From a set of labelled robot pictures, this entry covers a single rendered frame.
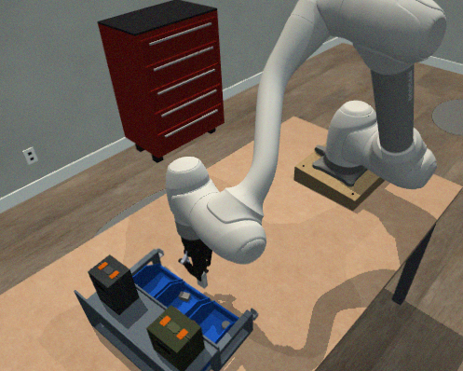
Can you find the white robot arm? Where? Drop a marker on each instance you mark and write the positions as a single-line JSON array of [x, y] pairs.
[[390, 36]]

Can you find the blue bin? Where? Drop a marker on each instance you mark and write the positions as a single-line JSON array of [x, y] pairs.
[[210, 317], [170, 297], [154, 279]]

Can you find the black case with orange latches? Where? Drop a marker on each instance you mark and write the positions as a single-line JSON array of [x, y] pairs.
[[114, 284]]

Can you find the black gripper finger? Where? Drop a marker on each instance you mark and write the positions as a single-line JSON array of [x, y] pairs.
[[206, 254], [195, 269]]

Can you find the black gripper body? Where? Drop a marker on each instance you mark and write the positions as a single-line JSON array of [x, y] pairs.
[[191, 246]]

